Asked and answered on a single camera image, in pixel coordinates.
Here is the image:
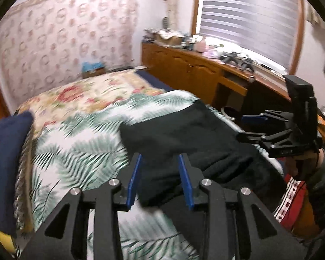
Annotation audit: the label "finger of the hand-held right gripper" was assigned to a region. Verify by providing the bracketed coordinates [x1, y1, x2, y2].
[241, 109, 296, 127]
[236, 128, 291, 145]

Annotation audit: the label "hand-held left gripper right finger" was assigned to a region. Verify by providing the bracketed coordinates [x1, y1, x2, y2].
[178, 153, 307, 260]

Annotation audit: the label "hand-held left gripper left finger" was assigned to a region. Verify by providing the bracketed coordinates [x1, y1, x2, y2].
[18, 152, 143, 260]

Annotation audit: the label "black printed t-shirt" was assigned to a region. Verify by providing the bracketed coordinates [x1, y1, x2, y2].
[120, 99, 288, 218]

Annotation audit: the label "person's right hand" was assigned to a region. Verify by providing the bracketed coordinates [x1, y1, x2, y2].
[286, 152, 321, 182]

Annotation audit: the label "black device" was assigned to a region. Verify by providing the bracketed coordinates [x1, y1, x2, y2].
[219, 51, 257, 73]

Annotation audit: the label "leaf print blanket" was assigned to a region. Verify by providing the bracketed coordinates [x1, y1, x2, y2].
[16, 89, 285, 260]

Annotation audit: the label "person's red striped pants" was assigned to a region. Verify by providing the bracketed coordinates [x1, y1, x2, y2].
[273, 173, 323, 239]

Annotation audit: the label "long wooden cabinet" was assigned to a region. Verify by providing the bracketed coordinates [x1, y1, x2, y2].
[140, 41, 325, 142]

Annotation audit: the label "pink item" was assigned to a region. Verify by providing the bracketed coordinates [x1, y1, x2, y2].
[196, 39, 210, 54]

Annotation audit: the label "navy bed sheet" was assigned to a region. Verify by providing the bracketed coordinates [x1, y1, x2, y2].
[135, 69, 177, 93]

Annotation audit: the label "striped window blind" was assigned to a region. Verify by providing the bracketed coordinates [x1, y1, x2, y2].
[197, 0, 304, 74]

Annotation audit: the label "floral blanket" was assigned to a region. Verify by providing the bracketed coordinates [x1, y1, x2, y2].
[16, 68, 166, 131]

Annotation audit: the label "open cardboard box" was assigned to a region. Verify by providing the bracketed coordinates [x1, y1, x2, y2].
[154, 29, 184, 47]

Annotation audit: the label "blue tissue box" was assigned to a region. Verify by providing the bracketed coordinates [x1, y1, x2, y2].
[82, 60, 107, 80]

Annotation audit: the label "navy cushion with braided trim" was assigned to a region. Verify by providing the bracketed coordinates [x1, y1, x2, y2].
[0, 111, 37, 237]

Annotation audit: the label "yellow object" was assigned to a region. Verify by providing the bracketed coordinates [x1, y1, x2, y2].
[0, 230, 17, 255]

